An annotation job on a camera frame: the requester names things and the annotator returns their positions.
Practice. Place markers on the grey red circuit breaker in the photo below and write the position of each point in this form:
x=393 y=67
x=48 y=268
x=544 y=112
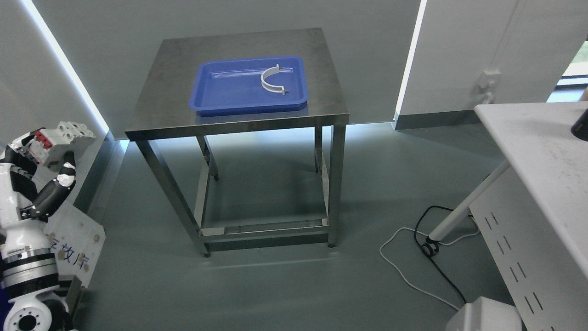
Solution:
x=52 y=148

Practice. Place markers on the white robotic hand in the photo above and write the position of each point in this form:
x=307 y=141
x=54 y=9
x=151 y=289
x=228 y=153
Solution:
x=23 y=209

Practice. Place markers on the white wall socket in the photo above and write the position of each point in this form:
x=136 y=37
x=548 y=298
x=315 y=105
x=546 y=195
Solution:
x=489 y=79

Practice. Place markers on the blue plastic tray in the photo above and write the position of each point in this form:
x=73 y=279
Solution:
x=249 y=86

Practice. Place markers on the white desk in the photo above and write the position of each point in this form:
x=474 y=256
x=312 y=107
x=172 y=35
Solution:
x=532 y=212

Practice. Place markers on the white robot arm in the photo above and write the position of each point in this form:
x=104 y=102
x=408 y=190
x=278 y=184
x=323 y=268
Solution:
x=28 y=267

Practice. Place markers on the black object on desk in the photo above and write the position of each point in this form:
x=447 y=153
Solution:
x=580 y=128

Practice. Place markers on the white power plug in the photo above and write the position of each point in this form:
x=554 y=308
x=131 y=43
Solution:
x=488 y=98

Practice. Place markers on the white sign board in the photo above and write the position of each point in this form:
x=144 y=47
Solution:
x=76 y=240

